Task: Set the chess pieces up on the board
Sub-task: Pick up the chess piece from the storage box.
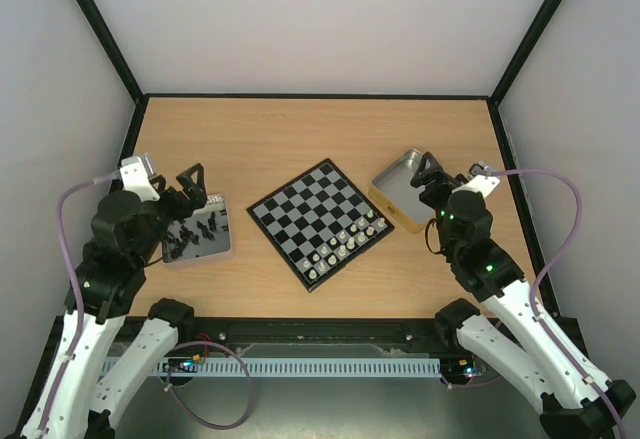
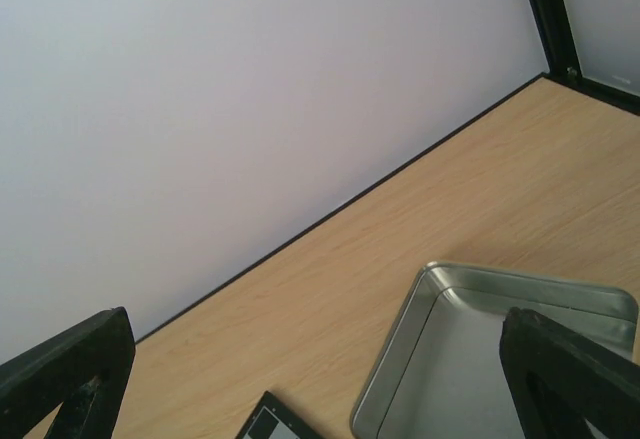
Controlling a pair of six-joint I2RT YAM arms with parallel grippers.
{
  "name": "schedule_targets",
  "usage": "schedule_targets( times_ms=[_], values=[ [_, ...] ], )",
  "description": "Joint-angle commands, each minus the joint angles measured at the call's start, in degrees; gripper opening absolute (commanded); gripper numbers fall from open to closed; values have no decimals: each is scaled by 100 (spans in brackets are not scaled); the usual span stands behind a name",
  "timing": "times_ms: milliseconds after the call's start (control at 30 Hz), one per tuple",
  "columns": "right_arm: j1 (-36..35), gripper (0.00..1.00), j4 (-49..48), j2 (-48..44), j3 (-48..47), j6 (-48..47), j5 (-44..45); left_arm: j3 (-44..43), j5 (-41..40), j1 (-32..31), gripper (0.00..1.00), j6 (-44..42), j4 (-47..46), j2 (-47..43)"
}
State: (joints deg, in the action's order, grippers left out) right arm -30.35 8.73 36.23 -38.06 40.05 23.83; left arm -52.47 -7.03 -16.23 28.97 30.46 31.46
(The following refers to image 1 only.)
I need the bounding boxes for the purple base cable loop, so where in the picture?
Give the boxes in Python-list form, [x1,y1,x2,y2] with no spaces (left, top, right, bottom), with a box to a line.
[162,341,255,430]

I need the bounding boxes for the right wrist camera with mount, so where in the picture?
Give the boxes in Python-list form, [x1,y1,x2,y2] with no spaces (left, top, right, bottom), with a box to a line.
[454,161,500,199]

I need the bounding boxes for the empty gold metal tin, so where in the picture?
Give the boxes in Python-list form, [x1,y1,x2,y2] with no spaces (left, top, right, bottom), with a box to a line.
[368,149,433,234]

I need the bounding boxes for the pink tin with black pieces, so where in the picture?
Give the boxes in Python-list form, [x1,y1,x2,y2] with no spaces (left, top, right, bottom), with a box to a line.
[162,194,234,269]

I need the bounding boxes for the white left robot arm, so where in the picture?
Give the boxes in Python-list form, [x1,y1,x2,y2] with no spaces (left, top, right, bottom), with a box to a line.
[18,156,207,438]

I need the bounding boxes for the light blue slotted cable duct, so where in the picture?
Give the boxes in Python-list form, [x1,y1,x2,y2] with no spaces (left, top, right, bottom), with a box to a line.
[102,356,443,379]

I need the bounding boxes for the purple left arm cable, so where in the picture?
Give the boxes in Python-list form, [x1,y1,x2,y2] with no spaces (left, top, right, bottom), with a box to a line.
[34,170,124,435]

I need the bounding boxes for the black and silver chessboard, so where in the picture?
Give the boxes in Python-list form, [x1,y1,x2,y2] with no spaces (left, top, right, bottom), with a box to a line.
[247,158,395,292]

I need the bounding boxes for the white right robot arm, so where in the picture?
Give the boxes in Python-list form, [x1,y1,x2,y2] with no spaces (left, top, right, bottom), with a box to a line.
[410,152,636,438]

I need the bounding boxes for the black aluminium frame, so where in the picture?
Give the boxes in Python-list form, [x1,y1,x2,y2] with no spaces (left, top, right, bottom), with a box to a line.
[0,0,640,439]

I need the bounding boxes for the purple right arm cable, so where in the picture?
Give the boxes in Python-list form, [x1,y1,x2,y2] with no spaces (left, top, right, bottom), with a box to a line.
[490,167,630,439]

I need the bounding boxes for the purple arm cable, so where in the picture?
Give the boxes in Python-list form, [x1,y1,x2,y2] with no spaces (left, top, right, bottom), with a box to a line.
[34,170,124,435]
[490,167,630,439]

